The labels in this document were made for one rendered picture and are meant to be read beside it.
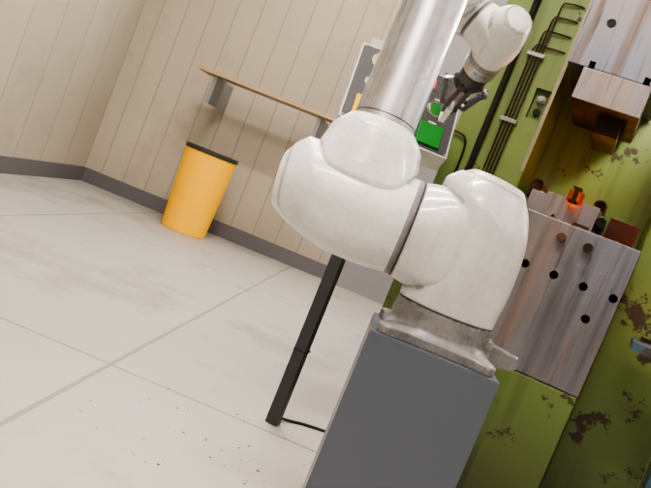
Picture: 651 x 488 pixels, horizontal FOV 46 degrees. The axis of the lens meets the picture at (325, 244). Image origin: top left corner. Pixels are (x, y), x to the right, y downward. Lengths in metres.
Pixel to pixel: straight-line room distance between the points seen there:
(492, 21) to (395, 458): 1.08
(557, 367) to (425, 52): 1.29
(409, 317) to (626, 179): 1.79
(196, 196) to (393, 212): 4.70
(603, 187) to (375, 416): 1.85
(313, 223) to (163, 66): 5.61
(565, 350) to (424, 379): 1.20
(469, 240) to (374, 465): 0.35
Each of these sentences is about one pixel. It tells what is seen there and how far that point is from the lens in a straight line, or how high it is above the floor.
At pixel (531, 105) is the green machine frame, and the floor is 1.24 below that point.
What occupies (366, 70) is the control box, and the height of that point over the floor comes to 1.12.
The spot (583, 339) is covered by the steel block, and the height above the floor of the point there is 0.63.
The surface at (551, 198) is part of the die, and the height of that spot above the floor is 0.97.
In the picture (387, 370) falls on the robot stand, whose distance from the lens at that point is 1.11.
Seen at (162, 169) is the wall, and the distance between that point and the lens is 6.59.
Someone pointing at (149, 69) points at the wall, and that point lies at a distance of 6.72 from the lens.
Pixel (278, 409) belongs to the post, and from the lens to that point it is 2.44.
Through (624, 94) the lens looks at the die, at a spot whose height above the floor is 1.32.
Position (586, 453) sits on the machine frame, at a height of 0.30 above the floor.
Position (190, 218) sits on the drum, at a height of 0.13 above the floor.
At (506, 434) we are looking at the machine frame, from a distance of 2.32.
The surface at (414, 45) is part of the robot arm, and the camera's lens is 1.21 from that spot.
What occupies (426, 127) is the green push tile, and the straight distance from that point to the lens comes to 2.26.
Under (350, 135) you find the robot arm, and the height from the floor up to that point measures 0.85.
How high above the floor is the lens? 0.78
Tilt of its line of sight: 5 degrees down
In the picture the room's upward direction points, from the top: 22 degrees clockwise
